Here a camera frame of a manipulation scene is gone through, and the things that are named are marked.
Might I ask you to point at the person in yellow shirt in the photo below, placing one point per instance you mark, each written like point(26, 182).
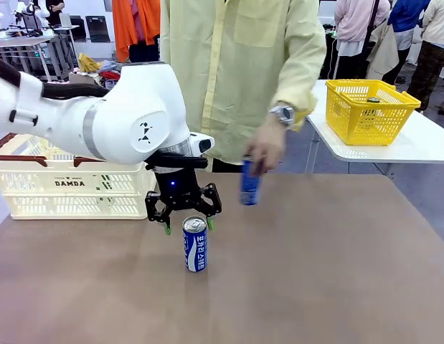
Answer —
point(236, 71)

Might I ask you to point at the white table leg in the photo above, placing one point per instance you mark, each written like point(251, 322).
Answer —
point(316, 154)

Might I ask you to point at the cardboard box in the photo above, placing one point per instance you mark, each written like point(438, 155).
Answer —
point(78, 77)

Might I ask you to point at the person in pink sweater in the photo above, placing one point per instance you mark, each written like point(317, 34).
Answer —
point(358, 21)

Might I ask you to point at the person in cream sweater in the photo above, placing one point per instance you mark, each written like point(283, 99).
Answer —
point(438, 25)

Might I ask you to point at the yellow plastic basket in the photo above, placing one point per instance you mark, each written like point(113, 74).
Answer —
point(368, 122)

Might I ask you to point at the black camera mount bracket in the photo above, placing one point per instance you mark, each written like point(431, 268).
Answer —
point(178, 161)

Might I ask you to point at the white wristwatch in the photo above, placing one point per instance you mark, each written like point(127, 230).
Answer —
point(283, 114)

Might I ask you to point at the person in blue jacket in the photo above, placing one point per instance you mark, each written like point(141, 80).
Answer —
point(408, 18)

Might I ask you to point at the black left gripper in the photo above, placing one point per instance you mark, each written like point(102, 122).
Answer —
point(176, 190)

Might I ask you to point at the grey background desk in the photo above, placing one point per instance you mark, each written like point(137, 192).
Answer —
point(21, 42)

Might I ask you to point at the cream plastic shopping basket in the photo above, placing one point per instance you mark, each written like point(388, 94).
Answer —
point(64, 200)

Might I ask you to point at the beige coat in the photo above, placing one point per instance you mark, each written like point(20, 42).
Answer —
point(384, 50)

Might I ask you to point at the person left forearm yellow sleeve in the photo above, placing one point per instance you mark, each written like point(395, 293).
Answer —
point(304, 79)

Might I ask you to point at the white side table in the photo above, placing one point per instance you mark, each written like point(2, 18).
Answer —
point(415, 150)

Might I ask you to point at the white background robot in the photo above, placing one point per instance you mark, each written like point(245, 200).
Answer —
point(44, 14)

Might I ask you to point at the person in orange top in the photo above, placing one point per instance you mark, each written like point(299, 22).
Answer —
point(123, 28)

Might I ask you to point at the colourful clothes pile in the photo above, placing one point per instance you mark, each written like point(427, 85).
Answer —
point(99, 66)

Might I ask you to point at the silver top drink can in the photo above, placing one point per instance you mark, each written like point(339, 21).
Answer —
point(373, 100)

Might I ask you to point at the person left hand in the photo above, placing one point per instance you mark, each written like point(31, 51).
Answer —
point(268, 147)

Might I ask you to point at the black chair back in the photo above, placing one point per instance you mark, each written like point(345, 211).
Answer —
point(78, 27)
point(98, 30)

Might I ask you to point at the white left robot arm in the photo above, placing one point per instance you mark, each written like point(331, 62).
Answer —
point(128, 114)

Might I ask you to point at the blue Pocari drink can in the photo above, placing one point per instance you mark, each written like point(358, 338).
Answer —
point(196, 254)

